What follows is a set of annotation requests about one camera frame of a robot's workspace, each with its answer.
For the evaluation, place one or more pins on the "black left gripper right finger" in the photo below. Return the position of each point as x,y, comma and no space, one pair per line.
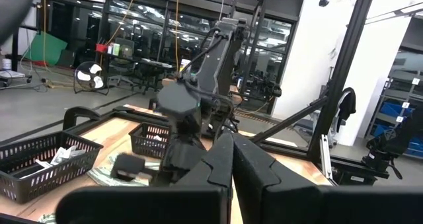
257,174

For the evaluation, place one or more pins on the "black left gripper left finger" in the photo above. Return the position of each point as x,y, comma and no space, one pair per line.
215,164

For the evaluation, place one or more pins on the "white blue alcohol pad packet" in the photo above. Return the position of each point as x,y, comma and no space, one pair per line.
157,138

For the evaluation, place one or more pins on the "black neighbouring robot arm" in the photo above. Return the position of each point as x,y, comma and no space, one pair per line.
383,148

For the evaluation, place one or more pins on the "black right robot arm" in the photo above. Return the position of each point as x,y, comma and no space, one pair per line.
218,59

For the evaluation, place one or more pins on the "black labelled equipment base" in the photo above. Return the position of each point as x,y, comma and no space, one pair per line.
357,179

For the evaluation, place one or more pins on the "black table clamp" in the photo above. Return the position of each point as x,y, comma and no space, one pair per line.
79,111

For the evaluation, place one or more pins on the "black office chair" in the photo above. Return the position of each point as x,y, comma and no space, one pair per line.
125,49

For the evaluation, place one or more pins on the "black jacket on chair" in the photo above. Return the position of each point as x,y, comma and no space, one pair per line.
347,105

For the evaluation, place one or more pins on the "black floor fan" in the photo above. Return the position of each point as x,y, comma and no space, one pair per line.
91,78

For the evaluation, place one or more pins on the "green white box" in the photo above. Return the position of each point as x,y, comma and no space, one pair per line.
115,49

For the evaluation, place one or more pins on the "red desk bin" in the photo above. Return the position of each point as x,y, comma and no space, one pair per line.
101,48

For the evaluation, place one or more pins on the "metal shelf with blue bins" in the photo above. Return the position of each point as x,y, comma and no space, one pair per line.
393,110

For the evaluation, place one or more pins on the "green panel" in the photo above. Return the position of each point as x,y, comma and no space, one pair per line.
44,49

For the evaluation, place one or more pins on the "white bucket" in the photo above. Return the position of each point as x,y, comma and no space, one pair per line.
6,64

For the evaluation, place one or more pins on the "black diagonal frame brace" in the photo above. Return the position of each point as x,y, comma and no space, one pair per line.
287,121

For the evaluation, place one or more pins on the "silver aluminium bracket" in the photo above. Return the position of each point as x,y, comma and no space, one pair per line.
325,156

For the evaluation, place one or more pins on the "black upright frame post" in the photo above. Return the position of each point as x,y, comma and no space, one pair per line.
343,62

